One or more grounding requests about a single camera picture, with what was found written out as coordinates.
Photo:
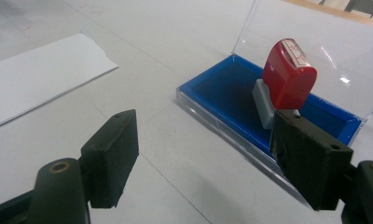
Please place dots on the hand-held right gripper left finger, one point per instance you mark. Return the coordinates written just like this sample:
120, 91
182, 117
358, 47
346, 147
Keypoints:
108, 158

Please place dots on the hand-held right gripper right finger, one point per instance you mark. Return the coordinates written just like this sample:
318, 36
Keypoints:
309, 158

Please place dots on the red and grey stamp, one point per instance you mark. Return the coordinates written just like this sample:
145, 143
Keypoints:
287, 81

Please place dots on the blue ink pad case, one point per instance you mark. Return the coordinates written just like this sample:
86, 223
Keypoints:
237, 96

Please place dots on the white paper sheet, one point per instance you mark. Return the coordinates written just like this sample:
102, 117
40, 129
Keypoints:
38, 77

